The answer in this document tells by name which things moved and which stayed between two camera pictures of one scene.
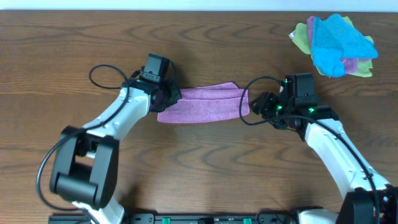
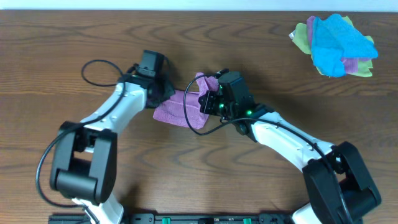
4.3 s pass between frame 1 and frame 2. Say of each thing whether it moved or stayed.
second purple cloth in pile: stayed
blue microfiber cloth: stayed
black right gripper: moved
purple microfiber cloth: moved
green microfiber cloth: stayed
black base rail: stayed
